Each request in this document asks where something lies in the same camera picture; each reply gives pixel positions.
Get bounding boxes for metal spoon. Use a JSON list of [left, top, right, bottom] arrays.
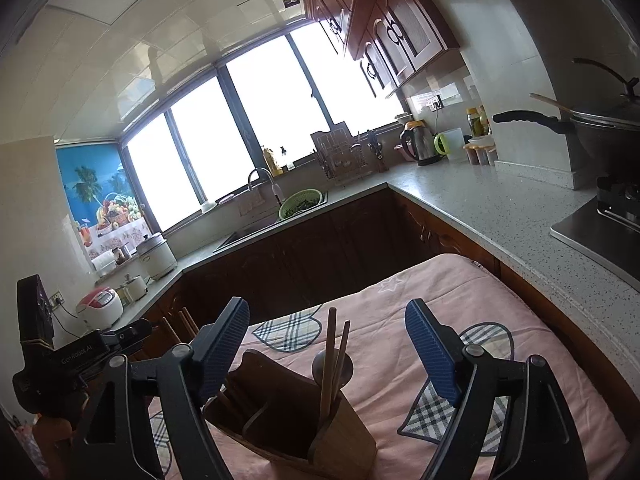
[[311, 350, 355, 388]]

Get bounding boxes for wooden base cabinets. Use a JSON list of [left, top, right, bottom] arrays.
[[127, 185, 640, 411]]

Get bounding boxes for large white cooker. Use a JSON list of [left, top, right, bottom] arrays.
[[136, 232, 178, 281]]

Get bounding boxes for wooden spatula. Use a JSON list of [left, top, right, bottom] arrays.
[[530, 92, 573, 117]]

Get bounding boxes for kitchen sink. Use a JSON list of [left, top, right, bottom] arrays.
[[212, 200, 331, 253]]

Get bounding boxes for steel electric kettle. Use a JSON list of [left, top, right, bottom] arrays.
[[400, 120, 443, 167]]

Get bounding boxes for spice jars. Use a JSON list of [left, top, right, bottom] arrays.
[[462, 135, 498, 167]]

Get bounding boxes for wooden cutting board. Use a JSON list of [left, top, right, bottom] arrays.
[[310, 122, 351, 161]]

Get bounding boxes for green colander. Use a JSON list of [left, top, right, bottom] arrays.
[[278, 189, 322, 221]]

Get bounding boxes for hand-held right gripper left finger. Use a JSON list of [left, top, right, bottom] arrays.
[[70, 297, 251, 480]]

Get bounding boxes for metal dish rack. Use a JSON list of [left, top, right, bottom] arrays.
[[320, 135, 373, 183]]

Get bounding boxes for blue tropical wall poster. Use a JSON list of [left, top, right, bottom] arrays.
[[55, 142, 151, 261]]

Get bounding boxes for white pitcher green handle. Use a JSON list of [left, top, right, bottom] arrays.
[[434, 127, 468, 162]]

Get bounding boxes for small white pot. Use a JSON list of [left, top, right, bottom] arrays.
[[116, 274, 150, 303]]

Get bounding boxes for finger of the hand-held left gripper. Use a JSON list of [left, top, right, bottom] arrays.
[[102, 319, 158, 356]]

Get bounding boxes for wooden wall cabinets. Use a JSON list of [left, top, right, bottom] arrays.
[[297, 0, 461, 101]]

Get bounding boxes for white paper roll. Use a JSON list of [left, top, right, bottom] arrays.
[[91, 251, 119, 277]]

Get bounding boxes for gas stove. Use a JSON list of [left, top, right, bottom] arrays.
[[550, 175, 640, 278]]

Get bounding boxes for kitchen window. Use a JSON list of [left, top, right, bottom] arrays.
[[120, 22, 406, 233]]

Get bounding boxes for chrome faucet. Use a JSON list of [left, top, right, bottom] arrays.
[[247, 167, 285, 207]]

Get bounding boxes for wok lid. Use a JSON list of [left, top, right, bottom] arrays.
[[570, 57, 640, 126]]

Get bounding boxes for wooden utensil holder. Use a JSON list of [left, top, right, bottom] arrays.
[[202, 350, 378, 480]]

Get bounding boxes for black wok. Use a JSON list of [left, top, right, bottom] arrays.
[[492, 102, 640, 181]]

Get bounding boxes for yellow-capped bottle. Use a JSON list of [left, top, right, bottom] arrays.
[[466, 105, 493, 137]]

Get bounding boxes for grey kitchen countertop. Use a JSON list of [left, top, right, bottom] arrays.
[[97, 160, 640, 321]]

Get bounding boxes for pink plaid-heart blanket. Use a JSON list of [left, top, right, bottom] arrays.
[[145, 253, 631, 480]]

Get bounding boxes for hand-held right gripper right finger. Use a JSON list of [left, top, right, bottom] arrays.
[[404, 298, 573, 480]]

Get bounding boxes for person's left hand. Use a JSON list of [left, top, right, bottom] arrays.
[[34, 412, 76, 480]]

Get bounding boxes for white red rice cooker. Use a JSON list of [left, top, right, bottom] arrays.
[[76, 286, 124, 328]]

